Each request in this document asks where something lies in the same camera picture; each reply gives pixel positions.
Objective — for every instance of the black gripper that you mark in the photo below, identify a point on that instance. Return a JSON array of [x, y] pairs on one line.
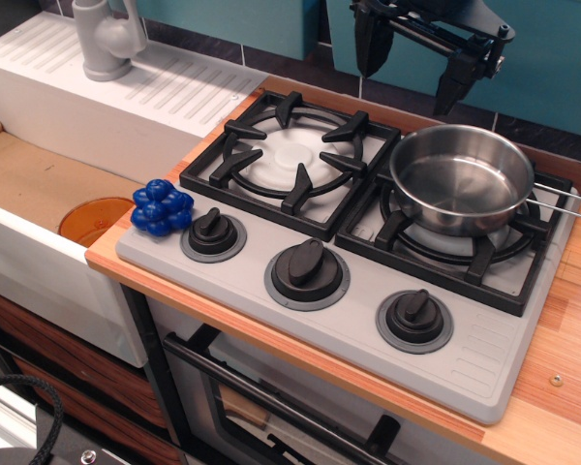
[[468, 33]]

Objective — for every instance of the stainless steel pan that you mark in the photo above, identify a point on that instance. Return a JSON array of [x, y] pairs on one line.
[[461, 180]]

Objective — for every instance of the blue toy blueberry cluster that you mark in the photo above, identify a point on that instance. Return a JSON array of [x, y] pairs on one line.
[[161, 209]]

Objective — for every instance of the grey toy stove top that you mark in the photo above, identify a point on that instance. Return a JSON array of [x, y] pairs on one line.
[[473, 374]]

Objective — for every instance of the black middle stove knob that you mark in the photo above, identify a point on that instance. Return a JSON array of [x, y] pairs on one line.
[[307, 277]]

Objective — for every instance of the black stove knob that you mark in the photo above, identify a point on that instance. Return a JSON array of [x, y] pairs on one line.
[[213, 238], [307, 277], [414, 322]]

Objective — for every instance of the black right stove knob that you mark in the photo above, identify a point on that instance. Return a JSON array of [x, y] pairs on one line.
[[414, 322]]

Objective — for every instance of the black left stove knob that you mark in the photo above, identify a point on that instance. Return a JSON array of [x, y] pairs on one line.
[[213, 238]]

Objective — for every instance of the black left burner grate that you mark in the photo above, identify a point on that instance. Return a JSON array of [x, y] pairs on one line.
[[286, 166]]

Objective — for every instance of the black burner grate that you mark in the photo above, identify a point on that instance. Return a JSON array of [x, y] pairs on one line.
[[510, 269], [286, 166]]

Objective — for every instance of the black right burner grate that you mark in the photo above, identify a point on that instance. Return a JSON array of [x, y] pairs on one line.
[[510, 269]]

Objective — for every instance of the grey toy faucet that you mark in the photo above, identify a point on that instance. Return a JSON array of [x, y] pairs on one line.
[[108, 43]]

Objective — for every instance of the orange plastic bowl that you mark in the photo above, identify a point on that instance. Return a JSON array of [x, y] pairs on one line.
[[87, 222]]

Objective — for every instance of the white toy sink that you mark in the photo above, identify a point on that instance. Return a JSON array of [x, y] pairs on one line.
[[66, 140]]

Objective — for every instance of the wooden drawer fronts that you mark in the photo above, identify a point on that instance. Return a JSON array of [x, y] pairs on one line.
[[104, 397]]

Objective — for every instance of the oven door with black handle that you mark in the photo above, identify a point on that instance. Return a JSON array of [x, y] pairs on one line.
[[279, 414]]

